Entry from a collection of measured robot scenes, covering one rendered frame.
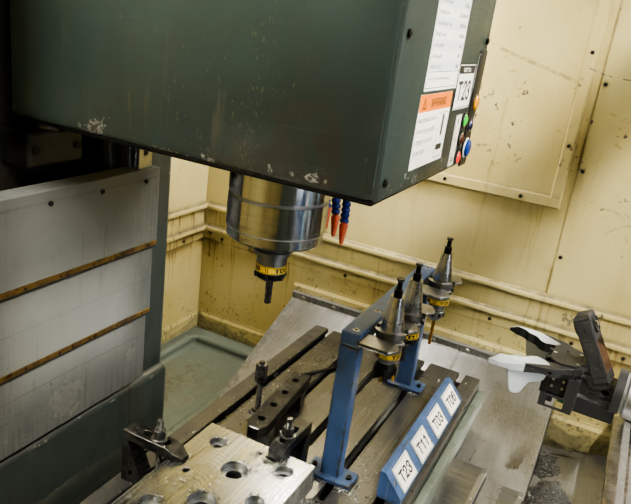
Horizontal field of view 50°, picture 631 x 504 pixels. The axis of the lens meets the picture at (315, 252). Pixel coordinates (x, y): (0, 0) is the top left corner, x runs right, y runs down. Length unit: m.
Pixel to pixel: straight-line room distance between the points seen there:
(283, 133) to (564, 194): 1.18
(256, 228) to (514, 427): 1.19
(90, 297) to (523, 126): 1.20
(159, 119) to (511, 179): 1.19
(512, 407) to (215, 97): 1.37
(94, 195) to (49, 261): 0.15
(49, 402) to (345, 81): 0.93
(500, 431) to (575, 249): 0.54
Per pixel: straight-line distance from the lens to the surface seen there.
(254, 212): 1.00
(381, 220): 2.10
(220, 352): 2.46
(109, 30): 1.07
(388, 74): 0.84
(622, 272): 1.99
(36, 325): 1.37
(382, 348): 1.23
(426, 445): 1.52
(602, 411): 1.16
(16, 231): 1.26
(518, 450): 1.95
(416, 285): 1.35
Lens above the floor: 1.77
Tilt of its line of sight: 19 degrees down
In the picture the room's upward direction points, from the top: 8 degrees clockwise
